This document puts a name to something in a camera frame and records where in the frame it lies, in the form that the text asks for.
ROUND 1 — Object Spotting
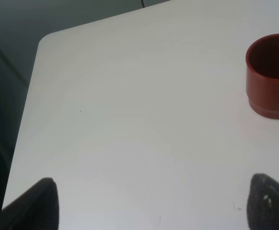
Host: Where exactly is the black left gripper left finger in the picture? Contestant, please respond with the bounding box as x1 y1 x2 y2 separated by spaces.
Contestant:
0 178 59 230

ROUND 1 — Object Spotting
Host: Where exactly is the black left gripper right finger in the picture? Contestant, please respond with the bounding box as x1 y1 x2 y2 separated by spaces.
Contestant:
246 173 279 230

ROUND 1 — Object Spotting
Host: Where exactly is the red plastic cup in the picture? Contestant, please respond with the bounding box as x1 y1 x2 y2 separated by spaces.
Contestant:
245 34 279 119

